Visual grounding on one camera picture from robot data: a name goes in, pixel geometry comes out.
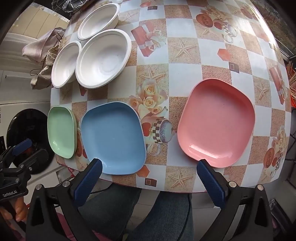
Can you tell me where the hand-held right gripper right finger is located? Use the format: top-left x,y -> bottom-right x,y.
196,159 -> 274,241

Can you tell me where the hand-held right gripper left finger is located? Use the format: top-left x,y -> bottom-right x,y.
25,158 -> 103,241

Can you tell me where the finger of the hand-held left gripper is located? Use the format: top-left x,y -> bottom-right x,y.
0,138 -> 33,168
17,148 -> 49,174

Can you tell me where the green square plate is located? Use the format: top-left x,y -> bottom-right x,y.
47,106 -> 78,159

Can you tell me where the blue square plate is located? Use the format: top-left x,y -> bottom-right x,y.
80,101 -> 147,175

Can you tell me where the pink square plate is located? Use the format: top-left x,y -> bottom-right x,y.
177,78 -> 256,168

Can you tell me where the large white bowl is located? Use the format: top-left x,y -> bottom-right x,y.
79,67 -> 126,89
75,29 -> 132,88

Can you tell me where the person's left hand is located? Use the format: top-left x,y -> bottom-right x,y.
0,198 -> 29,224

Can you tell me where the white washing machine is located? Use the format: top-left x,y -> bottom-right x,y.
0,102 -> 77,183

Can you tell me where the beige crumpled cloth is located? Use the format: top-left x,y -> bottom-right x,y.
22,27 -> 66,90

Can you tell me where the small white bowl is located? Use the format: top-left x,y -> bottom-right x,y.
51,41 -> 82,88

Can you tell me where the orange basket with sticks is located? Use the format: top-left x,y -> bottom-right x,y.
285,60 -> 296,105

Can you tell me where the printed checkered tablecloth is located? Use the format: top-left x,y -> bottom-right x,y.
50,0 -> 292,193

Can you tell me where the shallow white bowl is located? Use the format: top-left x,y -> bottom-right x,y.
77,3 -> 119,40

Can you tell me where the dark plaid cloth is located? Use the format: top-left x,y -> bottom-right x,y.
51,0 -> 93,13

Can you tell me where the deep white bowl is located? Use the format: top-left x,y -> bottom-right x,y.
102,3 -> 121,29

